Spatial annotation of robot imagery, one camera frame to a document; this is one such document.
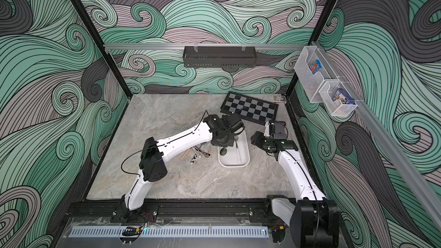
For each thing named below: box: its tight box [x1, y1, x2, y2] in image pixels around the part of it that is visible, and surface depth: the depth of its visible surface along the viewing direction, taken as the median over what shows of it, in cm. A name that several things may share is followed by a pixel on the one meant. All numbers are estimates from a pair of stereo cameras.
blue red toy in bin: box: [308, 59, 323, 75], surface depth 85 cm
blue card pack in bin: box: [331, 87, 357, 105], surface depth 66 cm
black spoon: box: [219, 146, 228, 157], surface depth 81 cm
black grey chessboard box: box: [219, 91, 279, 126], surface depth 110 cm
